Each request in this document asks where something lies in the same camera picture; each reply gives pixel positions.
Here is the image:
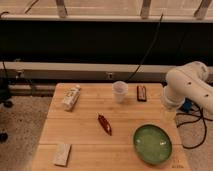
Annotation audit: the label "white rectangular sponge block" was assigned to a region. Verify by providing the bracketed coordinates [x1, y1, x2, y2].
[53, 143, 71, 166]

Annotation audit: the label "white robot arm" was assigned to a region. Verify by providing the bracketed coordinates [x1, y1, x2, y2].
[161, 61, 213, 121]

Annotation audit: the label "black chair base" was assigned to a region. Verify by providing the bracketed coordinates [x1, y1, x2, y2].
[0, 77, 15, 144]

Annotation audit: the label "red chili pepper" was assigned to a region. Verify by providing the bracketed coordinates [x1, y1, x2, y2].
[98, 114, 112, 135]

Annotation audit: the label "black hanging cable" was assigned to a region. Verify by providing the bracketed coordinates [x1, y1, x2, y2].
[125, 13, 165, 83]

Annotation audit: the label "blue power box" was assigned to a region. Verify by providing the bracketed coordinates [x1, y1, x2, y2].
[180, 99, 192, 112]

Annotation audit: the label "green oval plate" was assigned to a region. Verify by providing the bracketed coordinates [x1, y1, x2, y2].
[133, 124, 172, 165]

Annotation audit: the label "dark brown rectangular bar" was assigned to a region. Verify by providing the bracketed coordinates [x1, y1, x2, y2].
[137, 85, 147, 102]

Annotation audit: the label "black floor cables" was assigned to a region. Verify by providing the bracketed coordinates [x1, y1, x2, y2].
[175, 103, 213, 150]

